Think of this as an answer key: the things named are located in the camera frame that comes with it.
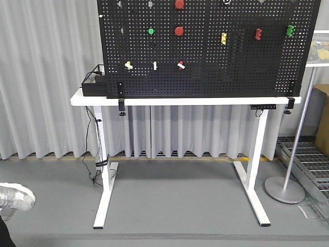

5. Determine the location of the red rotary switch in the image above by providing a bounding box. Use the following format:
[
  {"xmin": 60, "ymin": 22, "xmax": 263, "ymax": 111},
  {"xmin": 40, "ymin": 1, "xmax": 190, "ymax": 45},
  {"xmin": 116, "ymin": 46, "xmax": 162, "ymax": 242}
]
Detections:
[{"xmin": 177, "ymin": 61, "xmax": 186, "ymax": 69}]

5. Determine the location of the left black pegboard clamp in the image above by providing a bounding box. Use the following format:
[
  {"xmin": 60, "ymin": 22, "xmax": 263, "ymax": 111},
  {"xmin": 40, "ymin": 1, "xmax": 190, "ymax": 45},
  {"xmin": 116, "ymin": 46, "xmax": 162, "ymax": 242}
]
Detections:
[{"xmin": 117, "ymin": 82, "xmax": 126, "ymax": 116}]

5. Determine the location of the black pegboard clamp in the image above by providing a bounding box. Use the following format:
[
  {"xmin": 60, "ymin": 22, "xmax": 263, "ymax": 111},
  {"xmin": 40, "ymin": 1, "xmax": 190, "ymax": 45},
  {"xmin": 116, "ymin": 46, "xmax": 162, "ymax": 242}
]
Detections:
[
  {"xmin": 283, "ymin": 79, "xmax": 295, "ymax": 115},
  {"xmin": 117, "ymin": 82, "xmax": 126, "ymax": 116}
]

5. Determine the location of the black perforated pegboard panel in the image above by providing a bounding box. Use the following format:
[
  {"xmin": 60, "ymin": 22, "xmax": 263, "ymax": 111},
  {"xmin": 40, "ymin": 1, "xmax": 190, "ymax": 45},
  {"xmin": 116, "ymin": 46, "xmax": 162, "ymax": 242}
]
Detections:
[{"xmin": 97, "ymin": 1, "xmax": 320, "ymax": 98}]

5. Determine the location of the black box on desk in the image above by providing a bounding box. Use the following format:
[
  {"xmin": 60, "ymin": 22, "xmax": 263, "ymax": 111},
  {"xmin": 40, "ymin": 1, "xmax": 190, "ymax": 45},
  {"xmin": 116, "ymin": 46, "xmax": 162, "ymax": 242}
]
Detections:
[{"xmin": 81, "ymin": 64, "xmax": 107, "ymax": 96}]

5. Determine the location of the lower red mushroom button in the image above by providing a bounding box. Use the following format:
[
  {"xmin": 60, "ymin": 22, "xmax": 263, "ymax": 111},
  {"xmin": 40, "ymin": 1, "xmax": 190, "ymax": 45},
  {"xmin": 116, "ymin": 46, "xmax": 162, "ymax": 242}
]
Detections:
[{"xmin": 174, "ymin": 26, "xmax": 185, "ymax": 36}]

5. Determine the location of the red mushroom button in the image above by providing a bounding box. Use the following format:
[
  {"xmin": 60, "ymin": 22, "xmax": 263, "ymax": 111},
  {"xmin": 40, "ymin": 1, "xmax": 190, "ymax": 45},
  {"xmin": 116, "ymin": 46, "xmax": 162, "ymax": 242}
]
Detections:
[
  {"xmin": 175, "ymin": 0, "xmax": 185, "ymax": 9},
  {"xmin": 174, "ymin": 26, "xmax": 185, "ymax": 36}
]

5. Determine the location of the desk height control panel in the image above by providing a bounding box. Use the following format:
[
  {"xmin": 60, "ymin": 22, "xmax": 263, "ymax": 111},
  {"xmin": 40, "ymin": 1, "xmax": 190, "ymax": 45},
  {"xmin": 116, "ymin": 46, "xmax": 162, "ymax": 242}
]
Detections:
[{"xmin": 250, "ymin": 104, "xmax": 277, "ymax": 110}]

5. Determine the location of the white standing desk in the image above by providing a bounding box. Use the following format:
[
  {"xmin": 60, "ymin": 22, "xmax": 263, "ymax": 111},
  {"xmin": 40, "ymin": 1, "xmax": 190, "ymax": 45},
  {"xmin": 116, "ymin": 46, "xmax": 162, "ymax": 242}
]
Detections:
[{"xmin": 70, "ymin": 88, "xmax": 301, "ymax": 230}]

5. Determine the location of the upper red mushroom button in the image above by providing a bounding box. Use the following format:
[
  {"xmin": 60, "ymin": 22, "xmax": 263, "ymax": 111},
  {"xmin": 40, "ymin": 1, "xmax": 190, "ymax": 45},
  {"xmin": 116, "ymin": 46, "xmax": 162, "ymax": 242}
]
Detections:
[{"xmin": 175, "ymin": 0, "xmax": 185, "ymax": 9}]

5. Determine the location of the right black pegboard clamp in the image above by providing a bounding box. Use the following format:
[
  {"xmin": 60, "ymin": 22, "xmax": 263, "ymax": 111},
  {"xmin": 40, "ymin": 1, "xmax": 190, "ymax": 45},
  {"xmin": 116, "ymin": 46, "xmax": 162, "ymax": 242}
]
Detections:
[{"xmin": 283, "ymin": 79, "xmax": 295, "ymax": 115}]

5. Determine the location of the silver pole stand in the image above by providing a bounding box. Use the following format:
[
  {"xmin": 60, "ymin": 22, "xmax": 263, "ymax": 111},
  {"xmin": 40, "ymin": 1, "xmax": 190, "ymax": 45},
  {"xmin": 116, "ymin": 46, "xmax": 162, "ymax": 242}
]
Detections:
[{"xmin": 264, "ymin": 30, "xmax": 329, "ymax": 204}]

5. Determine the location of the grey curtain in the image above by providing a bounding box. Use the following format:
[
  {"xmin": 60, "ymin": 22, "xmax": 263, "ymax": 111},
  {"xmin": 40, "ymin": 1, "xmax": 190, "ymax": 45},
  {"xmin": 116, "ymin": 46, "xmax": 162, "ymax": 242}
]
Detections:
[{"xmin": 0, "ymin": 0, "xmax": 329, "ymax": 160}]

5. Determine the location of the metal floor grating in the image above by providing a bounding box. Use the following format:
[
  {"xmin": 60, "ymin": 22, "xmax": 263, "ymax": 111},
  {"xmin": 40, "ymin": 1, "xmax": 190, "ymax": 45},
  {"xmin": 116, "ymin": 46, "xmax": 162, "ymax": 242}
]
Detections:
[{"xmin": 274, "ymin": 136, "xmax": 328, "ymax": 223}]

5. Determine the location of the cardboard box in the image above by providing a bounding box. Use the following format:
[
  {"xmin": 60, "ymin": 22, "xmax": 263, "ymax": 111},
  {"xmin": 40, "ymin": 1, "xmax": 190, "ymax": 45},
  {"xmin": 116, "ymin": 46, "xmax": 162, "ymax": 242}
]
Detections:
[{"xmin": 311, "ymin": 84, "xmax": 328, "ymax": 156}]

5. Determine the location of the white grey sneaker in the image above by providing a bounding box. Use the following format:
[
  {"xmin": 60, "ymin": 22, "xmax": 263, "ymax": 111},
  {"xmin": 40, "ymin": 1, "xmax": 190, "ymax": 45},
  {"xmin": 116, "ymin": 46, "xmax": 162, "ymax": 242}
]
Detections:
[{"xmin": 1, "ymin": 183, "xmax": 36, "ymax": 211}]

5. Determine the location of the yellow rotary switch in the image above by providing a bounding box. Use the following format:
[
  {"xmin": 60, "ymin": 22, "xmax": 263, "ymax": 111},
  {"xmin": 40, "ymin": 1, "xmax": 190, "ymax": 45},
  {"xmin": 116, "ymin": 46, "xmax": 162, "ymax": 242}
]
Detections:
[{"xmin": 125, "ymin": 61, "xmax": 133, "ymax": 69}]

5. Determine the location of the black power cable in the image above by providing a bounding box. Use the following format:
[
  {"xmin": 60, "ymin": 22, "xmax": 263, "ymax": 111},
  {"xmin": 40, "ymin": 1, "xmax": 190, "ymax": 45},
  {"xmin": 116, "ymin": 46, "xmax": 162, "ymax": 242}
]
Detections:
[{"xmin": 81, "ymin": 105, "xmax": 116, "ymax": 188}]

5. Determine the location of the yellow toggle handle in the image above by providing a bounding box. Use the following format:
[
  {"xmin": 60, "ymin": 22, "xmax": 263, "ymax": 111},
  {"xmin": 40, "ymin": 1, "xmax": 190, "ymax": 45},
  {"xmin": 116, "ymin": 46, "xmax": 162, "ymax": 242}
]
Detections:
[{"xmin": 221, "ymin": 32, "xmax": 227, "ymax": 45}]

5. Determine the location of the red toggle handle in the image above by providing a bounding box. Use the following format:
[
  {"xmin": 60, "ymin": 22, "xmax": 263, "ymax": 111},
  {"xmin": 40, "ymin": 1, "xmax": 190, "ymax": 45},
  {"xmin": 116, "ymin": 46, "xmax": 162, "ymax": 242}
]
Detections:
[{"xmin": 255, "ymin": 28, "xmax": 262, "ymax": 41}]

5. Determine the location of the green toggle handle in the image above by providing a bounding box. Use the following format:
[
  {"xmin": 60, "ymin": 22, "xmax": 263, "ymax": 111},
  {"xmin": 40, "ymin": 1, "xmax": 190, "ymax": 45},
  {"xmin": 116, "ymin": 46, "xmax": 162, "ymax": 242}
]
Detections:
[{"xmin": 286, "ymin": 25, "xmax": 295, "ymax": 37}]

